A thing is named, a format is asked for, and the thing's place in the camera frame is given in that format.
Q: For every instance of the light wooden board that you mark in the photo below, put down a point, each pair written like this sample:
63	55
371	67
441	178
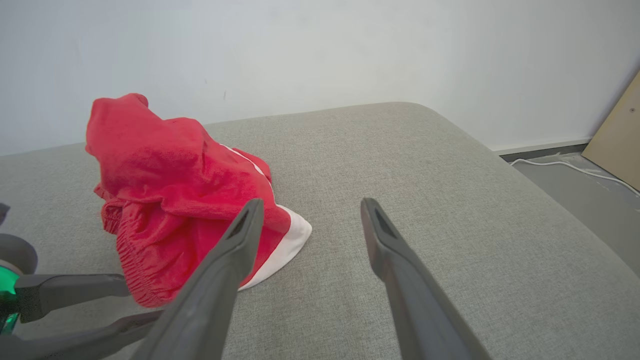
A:
620	140

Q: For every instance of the white baseboard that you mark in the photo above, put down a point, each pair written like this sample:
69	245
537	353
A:
540	146

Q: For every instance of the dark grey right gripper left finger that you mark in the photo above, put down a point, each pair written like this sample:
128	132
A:
210	300

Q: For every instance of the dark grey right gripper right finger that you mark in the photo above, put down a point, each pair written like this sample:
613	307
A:
415	300

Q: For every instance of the red shorts with white stripe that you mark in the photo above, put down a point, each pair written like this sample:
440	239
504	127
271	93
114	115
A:
160	165

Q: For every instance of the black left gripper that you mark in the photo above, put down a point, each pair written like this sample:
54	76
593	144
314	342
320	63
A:
12	255

